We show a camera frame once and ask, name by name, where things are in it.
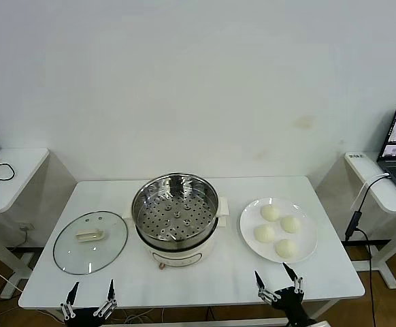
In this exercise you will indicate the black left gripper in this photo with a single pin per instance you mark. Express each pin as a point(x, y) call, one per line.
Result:
point(85, 318)

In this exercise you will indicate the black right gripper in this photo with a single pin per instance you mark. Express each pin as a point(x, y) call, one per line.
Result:
point(291, 303)

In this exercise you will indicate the white steamed baozi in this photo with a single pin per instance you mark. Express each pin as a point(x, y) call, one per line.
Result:
point(270, 213)
point(291, 224)
point(264, 234)
point(286, 248)

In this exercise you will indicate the round glass pot lid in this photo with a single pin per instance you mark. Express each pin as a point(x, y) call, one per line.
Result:
point(89, 253)

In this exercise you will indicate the stainless steel steamer basket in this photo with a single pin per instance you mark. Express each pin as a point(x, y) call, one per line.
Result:
point(184, 221)

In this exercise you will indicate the white round plate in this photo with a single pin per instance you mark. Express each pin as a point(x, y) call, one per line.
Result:
point(301, 209)

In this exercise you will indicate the black floor bar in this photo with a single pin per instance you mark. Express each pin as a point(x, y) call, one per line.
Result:
point(371, 242)

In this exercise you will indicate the white side table with laptop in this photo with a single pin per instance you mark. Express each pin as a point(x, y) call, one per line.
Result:
point(383, 195)

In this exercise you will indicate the white labelled box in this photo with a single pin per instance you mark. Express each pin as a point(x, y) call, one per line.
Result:
point(356, 156)

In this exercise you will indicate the white main table frame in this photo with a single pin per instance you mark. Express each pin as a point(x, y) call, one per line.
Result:
point(198, 322)

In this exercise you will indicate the white wall socket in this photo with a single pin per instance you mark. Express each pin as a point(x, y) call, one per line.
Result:
point(26, 225)

